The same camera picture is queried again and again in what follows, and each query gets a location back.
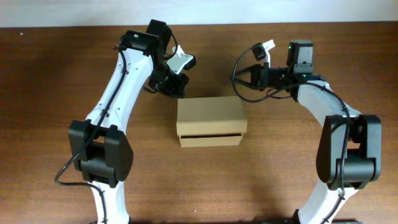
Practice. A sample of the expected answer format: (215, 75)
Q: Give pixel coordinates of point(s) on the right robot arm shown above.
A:
(349, 152)

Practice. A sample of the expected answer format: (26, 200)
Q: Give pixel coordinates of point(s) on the brown cardboard box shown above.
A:
(211, 121)

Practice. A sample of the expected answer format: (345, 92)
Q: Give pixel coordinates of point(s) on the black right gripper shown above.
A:
(257, 75)

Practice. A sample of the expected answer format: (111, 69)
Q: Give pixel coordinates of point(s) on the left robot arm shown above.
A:
(99, 146)

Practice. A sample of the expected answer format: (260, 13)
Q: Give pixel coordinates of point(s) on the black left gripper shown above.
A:
(173, 86)

